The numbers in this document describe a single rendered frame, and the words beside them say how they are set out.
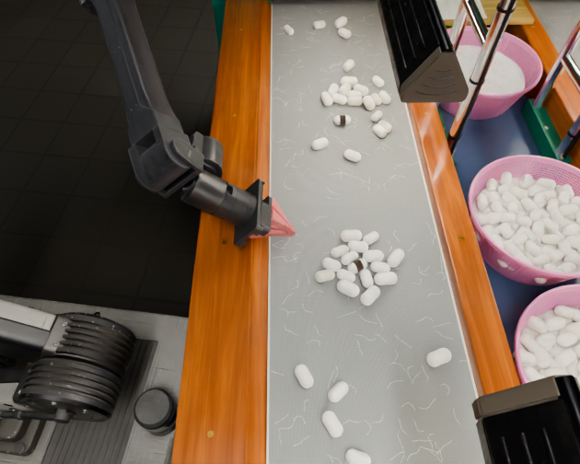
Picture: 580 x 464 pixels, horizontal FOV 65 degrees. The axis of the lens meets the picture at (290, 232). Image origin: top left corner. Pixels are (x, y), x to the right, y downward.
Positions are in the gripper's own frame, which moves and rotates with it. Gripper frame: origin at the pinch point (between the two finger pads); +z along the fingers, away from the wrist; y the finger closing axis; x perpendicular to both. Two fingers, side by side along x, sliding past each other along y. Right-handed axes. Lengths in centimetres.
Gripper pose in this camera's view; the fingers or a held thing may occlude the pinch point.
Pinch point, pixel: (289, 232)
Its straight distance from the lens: 78.5
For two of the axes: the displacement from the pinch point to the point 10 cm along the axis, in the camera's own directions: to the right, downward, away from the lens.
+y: 0.0, -8.1, 5.9
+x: -6.3, 4.6, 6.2
